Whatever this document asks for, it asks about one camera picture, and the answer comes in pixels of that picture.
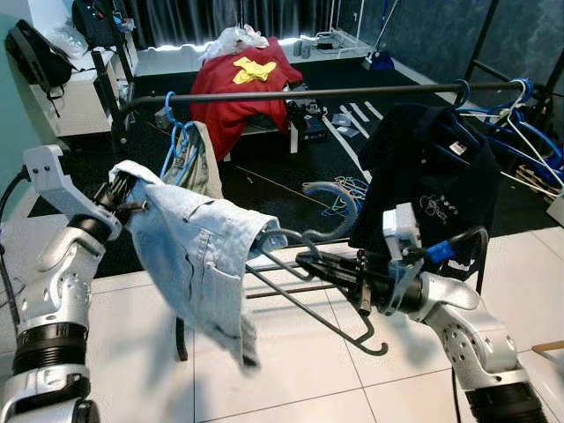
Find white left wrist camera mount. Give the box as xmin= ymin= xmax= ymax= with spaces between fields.
xmin=22 ymin=145 xmax=124 ymax=241

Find light blue denim shorts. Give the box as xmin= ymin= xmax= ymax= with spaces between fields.
xmin=110 ymin=160 xmax=287 ymax=369

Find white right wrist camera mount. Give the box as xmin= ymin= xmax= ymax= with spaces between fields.
xmin=383 ymin=203 xmax=433 ymax=314

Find white cabinet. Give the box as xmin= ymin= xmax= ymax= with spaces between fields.
xmin=26 ymin=0 xmax=137 ymax=137

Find black curtain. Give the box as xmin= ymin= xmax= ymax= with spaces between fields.
xmin=123 ymin=0 xmax=371 ymax=49

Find white plastic hanger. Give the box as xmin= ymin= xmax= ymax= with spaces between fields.
xmin=458 ymin=79 xmax=564 ymax=199

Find grey shorts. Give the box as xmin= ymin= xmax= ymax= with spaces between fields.
xmin=172 ymin=122 xmax=224 ymax=199

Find blue broom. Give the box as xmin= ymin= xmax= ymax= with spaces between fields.
xmin=366 ymin=0 xmax=397 ymax=70

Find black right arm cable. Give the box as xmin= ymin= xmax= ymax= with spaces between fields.
xmin=426 ymin=226 xmax=490 ymax=296

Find black backpack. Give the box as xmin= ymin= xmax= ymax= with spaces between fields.
xmin=4 ymin=19 xmax=76 ymax=98

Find black metal clothes rack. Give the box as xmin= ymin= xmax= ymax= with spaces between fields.
xmin=110 ymin=81 xmax=530 ymax=362

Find blue plastic hanger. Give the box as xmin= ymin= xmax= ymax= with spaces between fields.
xmin=161 ymin=91 xmax=199 ymax=190
xmin=480 ymin=81 xmax=564 ymax=190
xmin=432 ymin=79 xmax=494 ymax=160

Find white plastic bag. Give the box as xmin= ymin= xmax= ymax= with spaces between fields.
xmin=201 ymin=25 xmax=270 ymax=61

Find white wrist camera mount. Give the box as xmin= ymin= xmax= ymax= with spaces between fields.
xmin=383 ymin=203 xmax=433 ymax=314
xmin=22 ymin=145 xmax=124 ymax=241

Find red cloth with yellow star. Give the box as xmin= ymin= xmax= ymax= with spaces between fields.
xmin=189 ymin=40 xmax=305 ymax=161

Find black polo shirt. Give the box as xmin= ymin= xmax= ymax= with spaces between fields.
xmin=348 ymin=104 xmax=503 ymax=274

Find black bag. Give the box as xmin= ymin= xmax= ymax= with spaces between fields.
xmin=70 ymin=0 xmax=124 ymax=49

